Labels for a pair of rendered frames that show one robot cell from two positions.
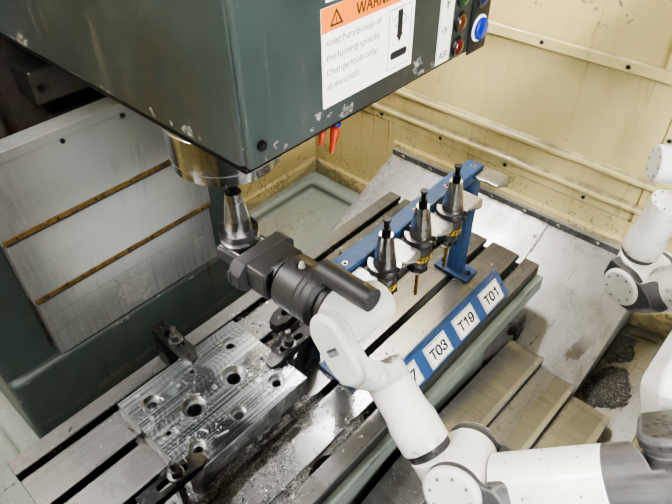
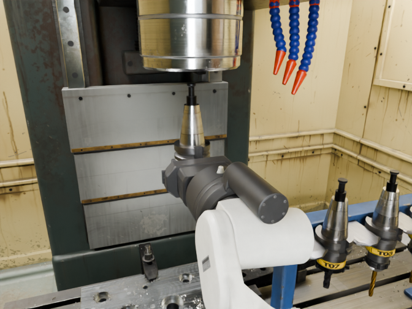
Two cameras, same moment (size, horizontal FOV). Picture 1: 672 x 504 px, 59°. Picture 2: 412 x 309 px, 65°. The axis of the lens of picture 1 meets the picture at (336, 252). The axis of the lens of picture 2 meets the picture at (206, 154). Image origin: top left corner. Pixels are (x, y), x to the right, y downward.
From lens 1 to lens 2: 51 cm
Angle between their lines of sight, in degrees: 33
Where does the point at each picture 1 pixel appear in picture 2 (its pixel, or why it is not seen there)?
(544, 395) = not seen: outside the picture
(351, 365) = (217, 284)
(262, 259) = (195, 167)
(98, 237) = (136, 173)
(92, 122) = (152, 91)
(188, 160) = (143, 40)
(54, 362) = (84, 254)
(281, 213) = not seen: hidden behind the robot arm
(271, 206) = not seen: hidden behind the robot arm
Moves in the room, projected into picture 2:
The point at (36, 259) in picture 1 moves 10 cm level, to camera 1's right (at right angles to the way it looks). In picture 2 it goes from (91, 171) to (116, 177)
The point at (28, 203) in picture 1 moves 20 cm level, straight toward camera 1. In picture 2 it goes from (95, 129) to (73, 152)
